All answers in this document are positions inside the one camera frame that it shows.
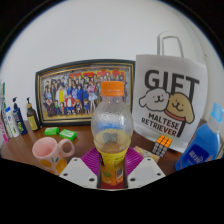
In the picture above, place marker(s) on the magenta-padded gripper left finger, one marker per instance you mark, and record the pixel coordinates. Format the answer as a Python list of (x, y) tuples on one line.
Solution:
[(88, 162)]

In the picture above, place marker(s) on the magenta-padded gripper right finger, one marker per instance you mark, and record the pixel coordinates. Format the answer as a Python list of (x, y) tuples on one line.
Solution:
[(135, 162)]

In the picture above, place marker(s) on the orange-capped juice bottle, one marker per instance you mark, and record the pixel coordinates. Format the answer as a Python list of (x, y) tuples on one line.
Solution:
[(111, 133)]

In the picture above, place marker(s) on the small flat printed packet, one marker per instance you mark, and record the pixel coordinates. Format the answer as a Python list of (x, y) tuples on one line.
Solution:
[(146, 154)]

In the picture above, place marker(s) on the puzzle cube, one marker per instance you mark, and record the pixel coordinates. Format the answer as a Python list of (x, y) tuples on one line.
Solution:
[(162, 146)]

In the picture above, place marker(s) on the flat round red coaster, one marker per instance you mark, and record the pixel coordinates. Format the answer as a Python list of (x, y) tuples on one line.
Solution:
[(111, 187)]

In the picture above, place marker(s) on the pink mug with yellow spots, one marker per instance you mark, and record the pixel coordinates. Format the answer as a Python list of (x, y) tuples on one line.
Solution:
[(46, 150)]

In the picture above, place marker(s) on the blue detergent bottle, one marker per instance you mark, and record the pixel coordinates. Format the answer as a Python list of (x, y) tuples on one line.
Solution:
[(200, 146)]

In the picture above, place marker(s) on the dark amber pump bottle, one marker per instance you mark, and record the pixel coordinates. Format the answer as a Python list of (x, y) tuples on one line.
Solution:
[(33, 120)]

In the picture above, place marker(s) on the framed group picture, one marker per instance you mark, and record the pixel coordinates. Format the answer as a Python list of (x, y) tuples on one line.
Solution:
[(73, 90)]

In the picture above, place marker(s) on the dark blue pump bottle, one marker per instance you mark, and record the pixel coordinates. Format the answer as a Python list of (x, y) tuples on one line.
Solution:
[(20, 121)]

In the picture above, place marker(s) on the white blue-capped shampoo bottle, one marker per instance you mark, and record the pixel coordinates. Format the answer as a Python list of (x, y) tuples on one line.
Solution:
[(12, 125)]

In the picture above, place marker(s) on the white paper gift bag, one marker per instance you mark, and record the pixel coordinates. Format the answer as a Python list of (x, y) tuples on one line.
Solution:
[(173, 66)]

